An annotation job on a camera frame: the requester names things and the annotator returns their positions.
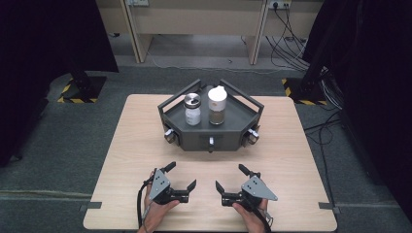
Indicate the beige wooden desk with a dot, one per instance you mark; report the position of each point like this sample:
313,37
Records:
197,19

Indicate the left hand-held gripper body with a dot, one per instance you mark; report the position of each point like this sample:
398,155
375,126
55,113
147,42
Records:
159,185

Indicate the person's left hand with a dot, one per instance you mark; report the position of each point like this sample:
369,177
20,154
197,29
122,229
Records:
157,213

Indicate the dark grey corner shelf rack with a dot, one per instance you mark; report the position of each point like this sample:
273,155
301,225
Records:
210,119

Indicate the clear bottle with white cap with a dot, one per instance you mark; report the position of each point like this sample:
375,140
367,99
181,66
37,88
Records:
217,103

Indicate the white power strip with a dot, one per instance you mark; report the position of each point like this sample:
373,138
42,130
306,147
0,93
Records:
138,2

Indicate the black stand base striped tape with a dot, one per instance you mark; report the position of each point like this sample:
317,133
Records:
81,89
304,92

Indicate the person's right hand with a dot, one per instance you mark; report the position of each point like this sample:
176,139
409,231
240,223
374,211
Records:
251,216

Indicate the white wall socket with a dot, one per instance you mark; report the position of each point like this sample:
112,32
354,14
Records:
280,4

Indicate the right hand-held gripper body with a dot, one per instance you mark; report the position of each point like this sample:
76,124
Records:
256,189

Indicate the glass jar with silver lid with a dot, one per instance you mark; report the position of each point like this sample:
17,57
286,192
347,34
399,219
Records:
192,110

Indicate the dark curtain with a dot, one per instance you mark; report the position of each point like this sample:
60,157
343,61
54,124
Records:
39,64
372,81

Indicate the dark table edge bracket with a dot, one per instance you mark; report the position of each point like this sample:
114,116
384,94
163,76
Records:
328,207
92,206

